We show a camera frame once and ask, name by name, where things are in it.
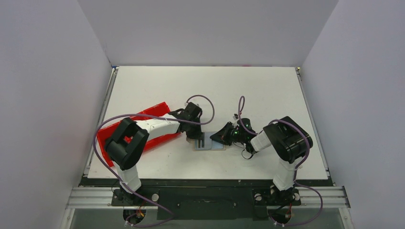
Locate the white striped credit card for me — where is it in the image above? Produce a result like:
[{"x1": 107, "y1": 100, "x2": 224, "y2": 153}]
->
[{"x1": 194, "y1": 132, "x2": 213, "y2": 151}]

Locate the aluminium frame rail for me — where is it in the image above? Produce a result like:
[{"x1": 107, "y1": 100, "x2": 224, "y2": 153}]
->
[{"x1": 66, "y1": 187, "x2": 350, "y2": 209}]

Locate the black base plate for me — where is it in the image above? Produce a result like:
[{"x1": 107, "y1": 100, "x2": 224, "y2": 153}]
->
[{"x1": 111, "y1": 187, "x2": 301, "y2": 220}]

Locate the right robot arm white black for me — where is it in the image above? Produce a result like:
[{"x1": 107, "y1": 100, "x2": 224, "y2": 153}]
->
[{"x1": 210, "y1": 116, "x2": 313, "y2": 204}]

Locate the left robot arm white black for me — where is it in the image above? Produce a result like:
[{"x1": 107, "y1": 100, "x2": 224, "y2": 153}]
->
[{"x1": 104, "y1": 102, "x2": 202, "y2": 205}]

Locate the beige card holder wallet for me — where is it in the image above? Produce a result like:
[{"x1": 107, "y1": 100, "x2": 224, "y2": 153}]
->
[{"x1": 186, "y1": 132, "x2": 226, "y2": 151}]

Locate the purple cable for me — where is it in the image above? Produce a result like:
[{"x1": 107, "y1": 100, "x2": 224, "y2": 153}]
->
[
  {"x1": 92, "y1": 94, "x2": 216, "y2": 228},
  {"x1": 237, "y1": 95, "x2": 323, "y2": 228}
]

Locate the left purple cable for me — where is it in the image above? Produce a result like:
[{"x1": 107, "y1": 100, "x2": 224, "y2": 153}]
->
[{"x1": 92, "y1": 94, "x2": 216, "y2": 228}]

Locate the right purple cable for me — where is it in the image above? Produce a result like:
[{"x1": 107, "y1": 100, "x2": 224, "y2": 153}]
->
[{"x1": 237, "y1": 95, "x2": 323, "y2": 228}]

